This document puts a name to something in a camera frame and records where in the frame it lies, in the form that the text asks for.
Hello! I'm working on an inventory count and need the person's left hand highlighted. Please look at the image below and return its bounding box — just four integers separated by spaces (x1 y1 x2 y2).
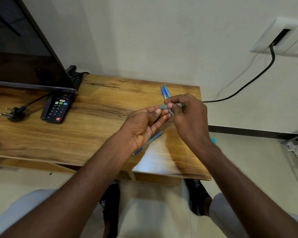
114 104 172 155

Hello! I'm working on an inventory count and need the person's right hand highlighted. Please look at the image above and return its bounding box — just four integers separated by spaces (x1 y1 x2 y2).
164 93 215 151

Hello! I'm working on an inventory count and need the teal lead refill tube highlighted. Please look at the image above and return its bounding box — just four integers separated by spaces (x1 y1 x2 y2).
160 103 185 110

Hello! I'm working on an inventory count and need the person's left forearm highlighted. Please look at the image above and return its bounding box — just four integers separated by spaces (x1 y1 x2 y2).
0 136 132 238

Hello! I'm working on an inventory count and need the person's right forearm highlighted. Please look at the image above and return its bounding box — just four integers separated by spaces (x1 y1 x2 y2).
197 141 298 238

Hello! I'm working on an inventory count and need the person's right black sock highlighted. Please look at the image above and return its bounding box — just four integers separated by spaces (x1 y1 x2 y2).
183 178 212 217

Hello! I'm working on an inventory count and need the person's black sock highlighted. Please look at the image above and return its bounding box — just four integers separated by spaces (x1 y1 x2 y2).
183 178 212 217
99 183 121 238

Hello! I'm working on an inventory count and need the person's left black sock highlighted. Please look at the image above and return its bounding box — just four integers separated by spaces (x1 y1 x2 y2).
99 183 121 238

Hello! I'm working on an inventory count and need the person's right grey trouser leg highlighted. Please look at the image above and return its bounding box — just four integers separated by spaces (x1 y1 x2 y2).
208 192 298 238

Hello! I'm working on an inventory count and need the person's grey trouser leg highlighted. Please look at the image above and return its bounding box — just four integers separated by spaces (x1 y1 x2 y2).
0 188 105 238
208 192 298 238

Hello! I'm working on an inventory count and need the person's left grey trouser leg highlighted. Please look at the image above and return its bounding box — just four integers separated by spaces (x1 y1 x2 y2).
0 188 105 238

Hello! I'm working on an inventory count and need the black power strip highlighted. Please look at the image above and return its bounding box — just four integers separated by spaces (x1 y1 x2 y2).
66 65 84 91

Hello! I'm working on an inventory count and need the black remote control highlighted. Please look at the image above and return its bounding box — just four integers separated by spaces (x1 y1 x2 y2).
40 92 75 124

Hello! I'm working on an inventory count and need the crumpled white tissue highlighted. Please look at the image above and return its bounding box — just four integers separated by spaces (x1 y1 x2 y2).
287 141 298 158

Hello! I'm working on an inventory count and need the black television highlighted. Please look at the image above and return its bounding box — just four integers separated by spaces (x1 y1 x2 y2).
0 0 77 93

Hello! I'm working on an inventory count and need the black wall cable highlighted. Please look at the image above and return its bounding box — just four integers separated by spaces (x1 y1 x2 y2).
202 29 290 103

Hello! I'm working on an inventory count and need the black power plug with cable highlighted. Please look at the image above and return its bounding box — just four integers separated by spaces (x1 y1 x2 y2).
0 93 51 122

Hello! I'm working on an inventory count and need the white wall socket panel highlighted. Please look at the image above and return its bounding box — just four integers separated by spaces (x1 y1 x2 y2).
250 17 298 59

